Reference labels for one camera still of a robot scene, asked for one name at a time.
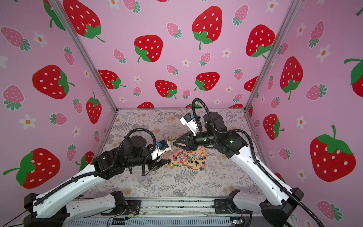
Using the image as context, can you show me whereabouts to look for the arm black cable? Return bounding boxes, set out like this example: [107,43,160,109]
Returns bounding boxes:
[191,98,326,227]
[0,128,157,227]

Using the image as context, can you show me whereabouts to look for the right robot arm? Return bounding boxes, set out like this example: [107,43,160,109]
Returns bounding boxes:
[174,112,304,227]

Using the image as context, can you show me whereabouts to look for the clear candy jar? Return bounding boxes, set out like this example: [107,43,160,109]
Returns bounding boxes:
[164,144,179,160]

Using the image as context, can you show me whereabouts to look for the poured candies on tray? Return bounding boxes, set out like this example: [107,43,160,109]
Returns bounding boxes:
[171,147,208,170]

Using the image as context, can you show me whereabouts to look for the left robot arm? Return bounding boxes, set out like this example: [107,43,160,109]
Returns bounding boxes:
[23,136,172,227]

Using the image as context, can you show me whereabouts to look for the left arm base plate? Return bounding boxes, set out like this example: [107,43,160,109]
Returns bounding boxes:
[101,191,141,216]

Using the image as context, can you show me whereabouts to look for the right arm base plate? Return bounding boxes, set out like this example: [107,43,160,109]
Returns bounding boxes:
[212,189,252,214]

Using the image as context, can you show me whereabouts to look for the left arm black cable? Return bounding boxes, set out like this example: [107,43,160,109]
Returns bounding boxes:
[0,128,157,227]

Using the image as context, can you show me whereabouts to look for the white vented strip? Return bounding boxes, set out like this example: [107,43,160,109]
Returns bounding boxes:
[69,217,232,227]

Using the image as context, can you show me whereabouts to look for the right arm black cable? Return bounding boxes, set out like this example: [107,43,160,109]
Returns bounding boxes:
[191,98,326,227]

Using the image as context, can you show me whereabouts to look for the aluminium front rail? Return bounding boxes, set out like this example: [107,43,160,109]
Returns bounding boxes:
[76,197,293,218]

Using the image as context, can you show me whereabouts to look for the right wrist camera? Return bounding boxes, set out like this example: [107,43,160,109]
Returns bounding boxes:
[180,113,200,136]

